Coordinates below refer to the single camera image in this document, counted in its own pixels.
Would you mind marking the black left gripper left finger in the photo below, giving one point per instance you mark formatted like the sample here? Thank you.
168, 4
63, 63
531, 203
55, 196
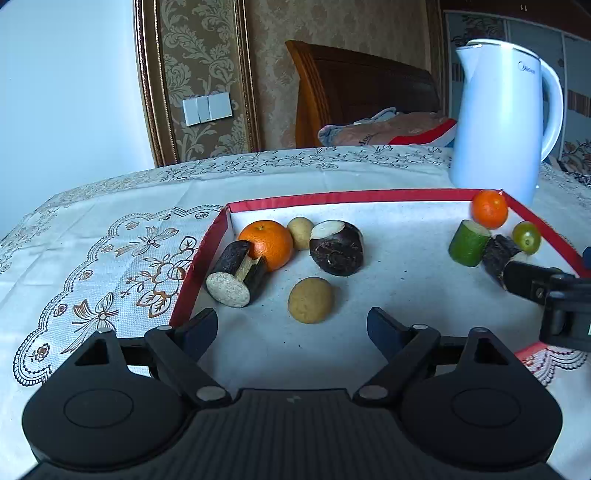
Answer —
176, 352

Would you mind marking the white electric kettle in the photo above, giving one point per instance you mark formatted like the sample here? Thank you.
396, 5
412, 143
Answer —
510, 119

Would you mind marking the folded pillow on bed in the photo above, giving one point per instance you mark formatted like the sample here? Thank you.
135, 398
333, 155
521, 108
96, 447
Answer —
391, 127

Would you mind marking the dark round water chestnut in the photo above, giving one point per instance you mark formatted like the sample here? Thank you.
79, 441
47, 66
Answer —
337, 247

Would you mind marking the large orange tangerine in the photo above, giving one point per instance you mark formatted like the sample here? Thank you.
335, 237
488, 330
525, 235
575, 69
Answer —
489, 208

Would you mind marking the embroidered cream tablecloth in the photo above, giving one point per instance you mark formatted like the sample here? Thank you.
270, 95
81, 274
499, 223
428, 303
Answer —
111, 253

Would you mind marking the small orange tangerine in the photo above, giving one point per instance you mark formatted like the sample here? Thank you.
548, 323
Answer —
269, 240

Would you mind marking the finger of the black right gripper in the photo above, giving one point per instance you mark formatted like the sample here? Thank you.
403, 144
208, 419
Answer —
586, 258
533, 283

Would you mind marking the white wall switch panel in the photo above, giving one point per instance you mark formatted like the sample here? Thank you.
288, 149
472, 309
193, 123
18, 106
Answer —
204, 109

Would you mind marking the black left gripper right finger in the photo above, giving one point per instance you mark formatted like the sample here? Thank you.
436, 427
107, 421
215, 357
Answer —
409, 352

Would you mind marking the green cucumber piece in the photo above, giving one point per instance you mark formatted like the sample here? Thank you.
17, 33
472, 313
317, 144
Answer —
468, 243

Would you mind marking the tan longan fruit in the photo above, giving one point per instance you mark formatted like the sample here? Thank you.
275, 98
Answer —
300, 229
311, 300

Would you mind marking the green tomato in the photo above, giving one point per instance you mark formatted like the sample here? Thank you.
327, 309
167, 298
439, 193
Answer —
527, 237

